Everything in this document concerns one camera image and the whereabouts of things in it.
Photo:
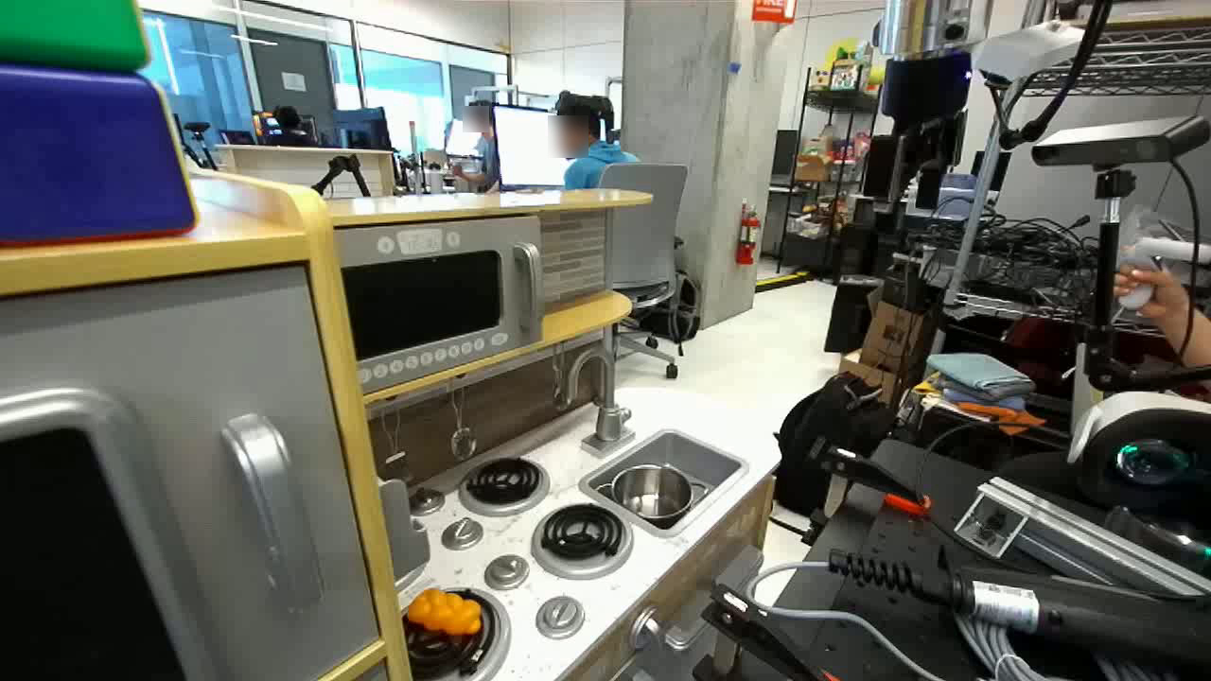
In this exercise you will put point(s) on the black camera stand pole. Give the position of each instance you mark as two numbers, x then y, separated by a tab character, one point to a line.
1107	279

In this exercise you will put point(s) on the bystander bare hand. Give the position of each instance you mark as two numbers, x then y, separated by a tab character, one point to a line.
1159	296

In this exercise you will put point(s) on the wooden toy kitchen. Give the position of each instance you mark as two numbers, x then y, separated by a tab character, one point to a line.
267	238

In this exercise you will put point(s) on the grey toy microwave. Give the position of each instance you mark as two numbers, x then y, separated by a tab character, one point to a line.
431	303

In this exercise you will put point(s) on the black backpack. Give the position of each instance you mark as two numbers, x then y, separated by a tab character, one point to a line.
818	436

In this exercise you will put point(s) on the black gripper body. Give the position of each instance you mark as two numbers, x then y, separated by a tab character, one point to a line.
930	92

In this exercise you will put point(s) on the seated person behind desk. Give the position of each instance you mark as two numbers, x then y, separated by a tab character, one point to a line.
291	121

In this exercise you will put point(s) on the black tripod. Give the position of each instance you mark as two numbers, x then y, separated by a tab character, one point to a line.
343	174

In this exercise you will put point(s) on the white monitor back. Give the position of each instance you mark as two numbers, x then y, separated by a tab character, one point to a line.
527	145

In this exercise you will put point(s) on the small brown cardboard box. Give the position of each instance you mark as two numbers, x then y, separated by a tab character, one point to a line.
900	339

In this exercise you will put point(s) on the folded blue cloth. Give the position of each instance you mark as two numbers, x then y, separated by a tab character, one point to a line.
982	376

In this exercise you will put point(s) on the bystander bare forearm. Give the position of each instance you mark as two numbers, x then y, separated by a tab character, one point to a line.
1197	339

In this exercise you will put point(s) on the orange toy fruit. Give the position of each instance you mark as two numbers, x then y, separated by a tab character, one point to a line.
445	614

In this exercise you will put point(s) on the grey windowed cabinet door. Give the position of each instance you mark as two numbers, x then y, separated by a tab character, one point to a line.
153	381

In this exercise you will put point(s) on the storage shelf with goods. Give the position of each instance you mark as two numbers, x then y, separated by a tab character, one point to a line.
833	164

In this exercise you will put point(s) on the red fire extinguisher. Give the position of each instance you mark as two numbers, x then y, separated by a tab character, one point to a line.
749	237

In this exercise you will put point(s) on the grey stove knob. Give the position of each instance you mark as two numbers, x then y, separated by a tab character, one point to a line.
427	502
558	614
465	530
507	571

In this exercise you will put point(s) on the light blue bin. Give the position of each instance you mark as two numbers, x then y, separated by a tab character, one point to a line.
963	192

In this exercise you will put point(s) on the silver metal pot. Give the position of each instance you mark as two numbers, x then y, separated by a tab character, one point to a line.
654	493

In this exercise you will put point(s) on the grey toy faucet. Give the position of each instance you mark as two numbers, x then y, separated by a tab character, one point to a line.
612	419

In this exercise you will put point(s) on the person in dark shirt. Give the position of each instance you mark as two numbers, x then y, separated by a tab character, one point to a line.
483	145

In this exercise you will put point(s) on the blue toy block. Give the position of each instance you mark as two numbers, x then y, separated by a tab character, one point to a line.
81	153

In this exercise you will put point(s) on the light wooden desk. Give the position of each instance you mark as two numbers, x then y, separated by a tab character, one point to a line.
285	164

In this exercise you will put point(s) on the black coil stove burner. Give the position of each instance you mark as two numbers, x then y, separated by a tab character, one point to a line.
445	652
503	481
581	534

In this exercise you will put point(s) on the grey sink basin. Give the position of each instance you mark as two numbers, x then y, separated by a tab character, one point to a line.
712	458

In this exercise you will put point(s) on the person in blue hoodie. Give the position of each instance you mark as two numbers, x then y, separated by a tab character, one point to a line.
591	155

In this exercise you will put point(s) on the aluminium extrusion rail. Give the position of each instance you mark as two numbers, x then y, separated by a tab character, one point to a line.
1086	534

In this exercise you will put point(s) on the black stereo camera bar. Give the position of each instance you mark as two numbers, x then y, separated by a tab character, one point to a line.
1120	143

